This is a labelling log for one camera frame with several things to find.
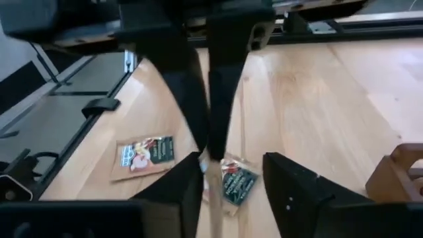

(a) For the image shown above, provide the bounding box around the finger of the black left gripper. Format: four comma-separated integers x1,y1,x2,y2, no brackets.
115,31,211,151
206,11,277,162

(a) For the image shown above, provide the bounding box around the black table-level camera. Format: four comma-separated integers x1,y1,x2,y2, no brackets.
0,174,34,202

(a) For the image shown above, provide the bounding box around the black table edge bracket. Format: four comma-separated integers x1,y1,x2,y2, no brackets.
81,97,122,119

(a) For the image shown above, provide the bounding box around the wooden tea organizer box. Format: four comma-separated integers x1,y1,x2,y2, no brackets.
365,142,423,204

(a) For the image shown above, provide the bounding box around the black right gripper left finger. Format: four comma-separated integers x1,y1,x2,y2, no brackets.
132,151,205,238

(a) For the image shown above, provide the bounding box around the brown vanilla cinnamon tea packet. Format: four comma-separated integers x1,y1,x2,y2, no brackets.
200,153,259,218
110,134,176,183

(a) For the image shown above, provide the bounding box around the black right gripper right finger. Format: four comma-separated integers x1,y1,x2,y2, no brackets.
262,151,374,238

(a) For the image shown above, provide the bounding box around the black metal table frame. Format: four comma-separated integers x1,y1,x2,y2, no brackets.
31,9,423,201

